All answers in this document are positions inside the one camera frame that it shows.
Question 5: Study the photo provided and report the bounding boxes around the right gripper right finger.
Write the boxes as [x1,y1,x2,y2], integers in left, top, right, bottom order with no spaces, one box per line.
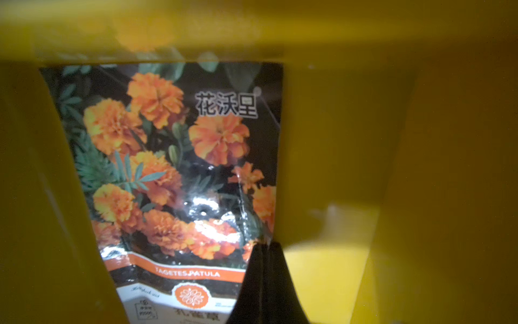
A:
[264,242,310,323]

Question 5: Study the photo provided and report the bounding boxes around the yellow bottom drawer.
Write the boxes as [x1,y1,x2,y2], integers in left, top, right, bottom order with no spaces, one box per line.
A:
[1,1,517,323]

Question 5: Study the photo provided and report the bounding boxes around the marigold seed bag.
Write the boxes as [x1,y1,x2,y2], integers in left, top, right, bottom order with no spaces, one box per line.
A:
[40,61,284,323]

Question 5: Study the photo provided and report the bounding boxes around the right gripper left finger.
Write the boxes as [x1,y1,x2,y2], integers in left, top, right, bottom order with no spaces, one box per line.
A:
[227,244,265,324]

